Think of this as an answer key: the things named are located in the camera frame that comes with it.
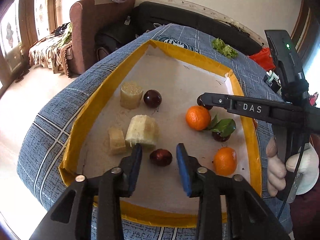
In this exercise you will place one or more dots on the dark red plum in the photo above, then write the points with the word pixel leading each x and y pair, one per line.
pixel 161 157
pixel 152 98
pixel 218 137

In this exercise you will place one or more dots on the orange tangerine with leaf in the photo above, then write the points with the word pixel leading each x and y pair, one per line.
pixel 200 119

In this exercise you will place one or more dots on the red plastic bag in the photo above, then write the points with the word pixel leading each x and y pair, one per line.
pixel 264 59

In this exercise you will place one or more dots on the small black box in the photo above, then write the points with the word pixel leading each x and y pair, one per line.
pixel 273 81

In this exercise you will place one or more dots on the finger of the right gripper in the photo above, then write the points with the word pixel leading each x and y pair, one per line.
pixel 250 107

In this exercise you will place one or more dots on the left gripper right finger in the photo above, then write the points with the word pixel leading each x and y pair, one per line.
pixel 228 206

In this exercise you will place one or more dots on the brown armchair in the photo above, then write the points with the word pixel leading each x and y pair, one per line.
pixel 87 18

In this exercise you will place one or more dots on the gloved right hand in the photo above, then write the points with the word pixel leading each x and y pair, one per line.
pixel 277 170

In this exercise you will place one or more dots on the blue plaid tablecloth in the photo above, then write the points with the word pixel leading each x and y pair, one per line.
pixel 46 141

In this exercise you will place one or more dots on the patterned blanket chair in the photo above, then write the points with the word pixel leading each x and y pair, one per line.
pixel 51 51

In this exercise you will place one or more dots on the black sofa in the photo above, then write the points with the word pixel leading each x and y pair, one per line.
pixel 148 16

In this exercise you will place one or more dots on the yellow cardboard tray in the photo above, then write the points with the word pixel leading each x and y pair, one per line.
pixel 180 75

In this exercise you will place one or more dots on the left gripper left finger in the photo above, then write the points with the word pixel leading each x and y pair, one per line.
pixel 71 215

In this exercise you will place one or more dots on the green lettuce leaves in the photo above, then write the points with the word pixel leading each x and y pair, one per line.
pixel 224 49

